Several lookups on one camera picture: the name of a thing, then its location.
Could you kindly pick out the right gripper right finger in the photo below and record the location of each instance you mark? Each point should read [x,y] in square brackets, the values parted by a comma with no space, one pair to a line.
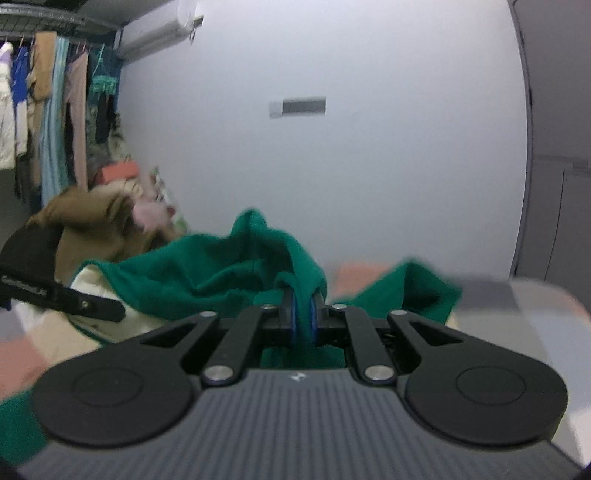
[351,329]

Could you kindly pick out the wire closet shelf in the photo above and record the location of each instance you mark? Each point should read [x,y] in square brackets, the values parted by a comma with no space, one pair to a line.
[24,21]

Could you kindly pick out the brown garment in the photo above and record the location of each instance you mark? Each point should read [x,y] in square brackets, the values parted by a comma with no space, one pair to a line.
[97,225]

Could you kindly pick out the white air conditioner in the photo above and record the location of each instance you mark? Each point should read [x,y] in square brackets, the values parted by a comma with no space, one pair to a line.
[161,27]

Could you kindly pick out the patchwork bed quilt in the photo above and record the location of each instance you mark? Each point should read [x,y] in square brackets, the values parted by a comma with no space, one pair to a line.
[529,316]

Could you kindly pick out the grey wall switch panel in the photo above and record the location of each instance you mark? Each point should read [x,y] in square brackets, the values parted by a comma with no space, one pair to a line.
[298,107]

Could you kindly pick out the pink box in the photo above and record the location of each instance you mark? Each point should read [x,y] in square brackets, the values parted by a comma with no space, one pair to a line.
[122,170]

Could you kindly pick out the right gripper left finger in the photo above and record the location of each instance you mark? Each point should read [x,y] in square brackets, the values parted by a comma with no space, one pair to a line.
[256,328]

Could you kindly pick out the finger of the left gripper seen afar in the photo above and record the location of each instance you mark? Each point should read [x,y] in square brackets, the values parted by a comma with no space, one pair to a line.
[49,294]

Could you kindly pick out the grey wardrobe door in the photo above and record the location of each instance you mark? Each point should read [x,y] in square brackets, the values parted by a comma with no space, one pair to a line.
[554,241]

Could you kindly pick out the blue hanging shirt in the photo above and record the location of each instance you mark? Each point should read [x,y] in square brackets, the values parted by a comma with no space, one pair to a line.
[20,69]

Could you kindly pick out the light blue hanging garment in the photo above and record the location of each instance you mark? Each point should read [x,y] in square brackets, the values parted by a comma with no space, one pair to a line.
[54,175]

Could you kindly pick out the tan hanging garment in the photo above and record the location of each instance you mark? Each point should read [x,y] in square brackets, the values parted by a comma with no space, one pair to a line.
[39,82]

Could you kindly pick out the white hanging jacket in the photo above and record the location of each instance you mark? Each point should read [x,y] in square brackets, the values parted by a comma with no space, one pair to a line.
[7,121]

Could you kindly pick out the black garment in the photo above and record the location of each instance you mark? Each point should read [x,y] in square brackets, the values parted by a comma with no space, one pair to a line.
[28,258]

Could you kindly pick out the pink hanging garment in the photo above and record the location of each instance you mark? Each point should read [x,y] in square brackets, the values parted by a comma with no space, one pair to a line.
[75,101]

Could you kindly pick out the green hooded sweatshirt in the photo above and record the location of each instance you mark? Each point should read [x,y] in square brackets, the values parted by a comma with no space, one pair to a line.
[250,266]

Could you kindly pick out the pink soft item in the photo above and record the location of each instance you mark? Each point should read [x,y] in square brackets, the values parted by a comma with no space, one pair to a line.
[153,208]

